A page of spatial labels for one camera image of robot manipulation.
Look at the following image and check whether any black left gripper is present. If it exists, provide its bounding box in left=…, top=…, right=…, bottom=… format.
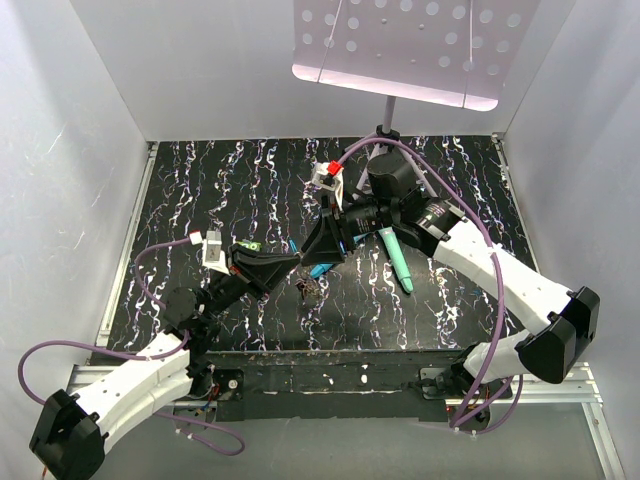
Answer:
left=203, top=243, right=300, bottom=322

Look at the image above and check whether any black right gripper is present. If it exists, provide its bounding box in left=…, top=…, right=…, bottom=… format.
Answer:
left=300, top=191, right=398, bottom=267

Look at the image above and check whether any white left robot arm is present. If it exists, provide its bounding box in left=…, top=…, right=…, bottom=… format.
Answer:
left=29, top=244, right=300, bottom=479

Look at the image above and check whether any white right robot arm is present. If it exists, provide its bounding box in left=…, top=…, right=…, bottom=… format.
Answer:
left=301, top=151, right=600, bottom=398

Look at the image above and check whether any green monster key tag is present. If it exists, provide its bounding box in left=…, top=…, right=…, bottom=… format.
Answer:
left=240, top=241, right=262, bottom=251

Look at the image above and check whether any green toy microphone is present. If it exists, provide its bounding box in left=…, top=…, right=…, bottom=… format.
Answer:
left=378, top=227, right=414, bottom=294

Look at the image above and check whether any pink perforated music stand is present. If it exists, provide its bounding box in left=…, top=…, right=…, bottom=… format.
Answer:
left=291, top=0, right=544, bottom=201

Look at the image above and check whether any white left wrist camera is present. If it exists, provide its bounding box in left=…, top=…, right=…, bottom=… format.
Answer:
left=202, top=230, right=229, bottom=275

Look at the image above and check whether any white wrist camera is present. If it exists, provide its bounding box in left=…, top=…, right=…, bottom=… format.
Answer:
left=202, top=230, right=229, bottom=275
left=311, top=161, right=344, bottom=211

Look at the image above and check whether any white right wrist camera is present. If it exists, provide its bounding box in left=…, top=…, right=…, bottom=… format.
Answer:
left=311, top=161, right=344, bottom=211

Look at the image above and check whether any black table front rail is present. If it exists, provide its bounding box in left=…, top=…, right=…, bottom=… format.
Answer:
left=204, top=349, right=460, bottom=422

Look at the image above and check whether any aluminium frame left rail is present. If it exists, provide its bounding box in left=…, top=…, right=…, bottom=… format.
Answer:
left=42, top=141, right=159, bottom=476

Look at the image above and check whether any aluminium frame rail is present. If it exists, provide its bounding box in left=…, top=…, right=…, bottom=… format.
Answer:
left=492, top=132, right=626, bottom=480
left=42, top=141, right=159, bottom=476

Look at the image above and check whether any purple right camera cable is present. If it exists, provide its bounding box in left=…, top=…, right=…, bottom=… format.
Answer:
left=334, top=137, right=524, bottom=434

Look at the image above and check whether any aluminium frame right rail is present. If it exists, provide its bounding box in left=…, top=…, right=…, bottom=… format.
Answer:
left=492, top=132, right=626, bottom=480

